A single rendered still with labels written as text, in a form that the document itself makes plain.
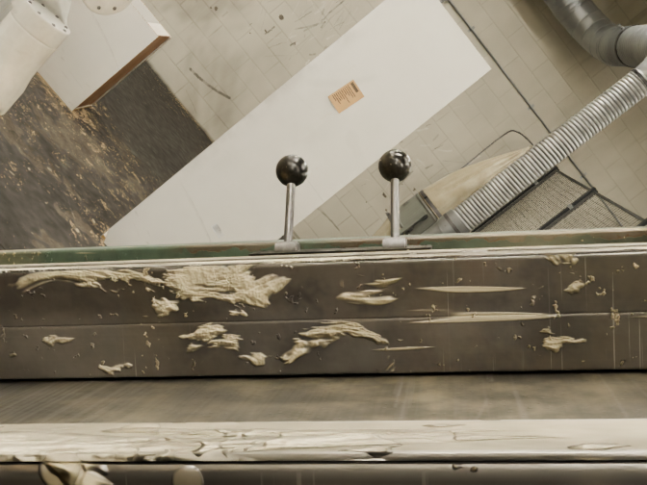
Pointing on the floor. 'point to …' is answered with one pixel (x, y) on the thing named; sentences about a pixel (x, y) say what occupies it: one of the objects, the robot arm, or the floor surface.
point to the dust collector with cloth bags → (449, 196)
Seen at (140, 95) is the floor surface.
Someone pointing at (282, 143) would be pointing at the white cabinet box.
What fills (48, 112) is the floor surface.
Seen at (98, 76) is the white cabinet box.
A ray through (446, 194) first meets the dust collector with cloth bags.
